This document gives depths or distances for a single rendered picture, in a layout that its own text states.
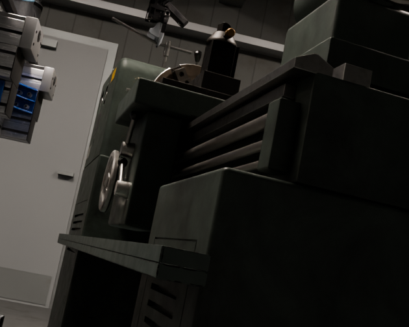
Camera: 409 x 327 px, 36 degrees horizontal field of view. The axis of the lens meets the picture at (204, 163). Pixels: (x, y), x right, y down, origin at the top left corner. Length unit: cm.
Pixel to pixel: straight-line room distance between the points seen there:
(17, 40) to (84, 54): 348
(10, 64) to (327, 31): 100
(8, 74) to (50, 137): 336
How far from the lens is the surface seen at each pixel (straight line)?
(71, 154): 512
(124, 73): 239
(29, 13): 244
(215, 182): 85
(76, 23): 543
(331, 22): 107
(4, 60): 182
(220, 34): 168
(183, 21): 256
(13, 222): 511
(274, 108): 92
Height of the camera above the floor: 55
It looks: 9 degrees up
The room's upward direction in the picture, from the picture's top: 11 degrees clockwise
